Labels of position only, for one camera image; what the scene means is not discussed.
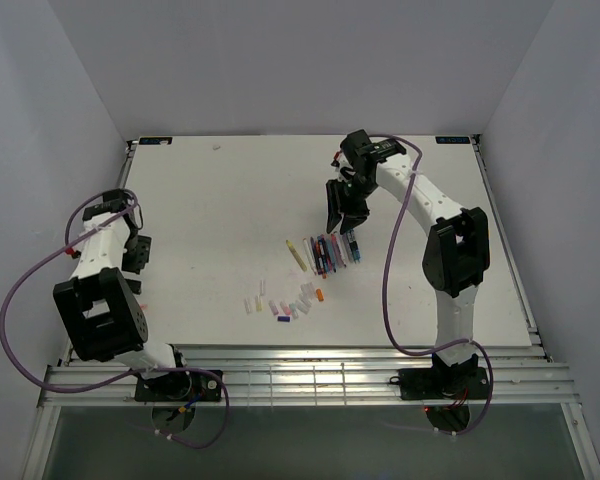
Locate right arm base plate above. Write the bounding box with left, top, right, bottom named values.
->
left=389, top=367, right=491, bottom=400

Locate pink pen cap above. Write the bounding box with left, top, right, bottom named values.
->
left=280, top=301, right=291, bottom=316

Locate yellow pen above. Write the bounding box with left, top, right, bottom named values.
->
left=285, top=239, right=307, bottom=272

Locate aluminium frame rail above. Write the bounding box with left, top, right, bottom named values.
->
left=38, top=344, right=579, bottom=409

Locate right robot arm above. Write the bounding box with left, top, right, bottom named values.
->
left=326, top=130, right=491, bottom=402

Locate violet pen cap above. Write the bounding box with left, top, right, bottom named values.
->
left=268, top=300, right=279, bottom=316

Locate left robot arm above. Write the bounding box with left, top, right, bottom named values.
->
left=53, top=189, right=192, bottom=400

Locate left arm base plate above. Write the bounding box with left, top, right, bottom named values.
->
left=134, top=373, right=222, bottom=403

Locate green pen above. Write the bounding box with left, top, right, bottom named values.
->
left=346, top=230, right=358, bottom=263

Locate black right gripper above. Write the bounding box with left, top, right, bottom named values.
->
left=325, top=174, right=378, bottom=235

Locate orange red gel pen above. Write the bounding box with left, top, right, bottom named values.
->
left=315, top=236, right=327, bottom=279

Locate purple gel pen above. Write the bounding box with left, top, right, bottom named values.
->
left=309, top=237, right=323, bottom=275

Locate violet pen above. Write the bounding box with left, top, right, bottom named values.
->
left=340, top=234, right=354, bottom=264

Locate light blue gel pen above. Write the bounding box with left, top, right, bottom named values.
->
left=319, top=235, right=332, bottom=275

